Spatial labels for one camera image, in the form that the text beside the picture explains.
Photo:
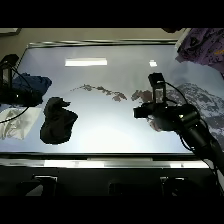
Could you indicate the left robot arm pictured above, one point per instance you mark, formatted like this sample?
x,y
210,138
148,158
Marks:
x,y
20,97

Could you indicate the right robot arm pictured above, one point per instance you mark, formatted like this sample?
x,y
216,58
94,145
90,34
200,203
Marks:
x,y
196,133

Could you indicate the black garment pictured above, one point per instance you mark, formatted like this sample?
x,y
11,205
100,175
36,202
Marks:
x,y
58,123

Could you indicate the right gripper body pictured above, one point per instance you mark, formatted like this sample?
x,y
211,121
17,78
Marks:
x,y
145,111

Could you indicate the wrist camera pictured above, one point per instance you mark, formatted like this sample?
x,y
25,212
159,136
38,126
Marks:
x,y
8,61
156,81

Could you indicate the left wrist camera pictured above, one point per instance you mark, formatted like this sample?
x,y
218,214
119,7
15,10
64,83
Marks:
x,y
8,61

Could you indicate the silver frame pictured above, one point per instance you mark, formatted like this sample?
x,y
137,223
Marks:
x,y
100,163

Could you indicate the blue garment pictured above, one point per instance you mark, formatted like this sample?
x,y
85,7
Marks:
x,y
36,83

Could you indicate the purple garment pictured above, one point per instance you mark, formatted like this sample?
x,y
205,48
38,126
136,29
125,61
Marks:
x,y
203,45

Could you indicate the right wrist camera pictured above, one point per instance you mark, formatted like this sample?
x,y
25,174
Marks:
x,y
156,81

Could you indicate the white garment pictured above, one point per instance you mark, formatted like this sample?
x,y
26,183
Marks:
x,y
18,125

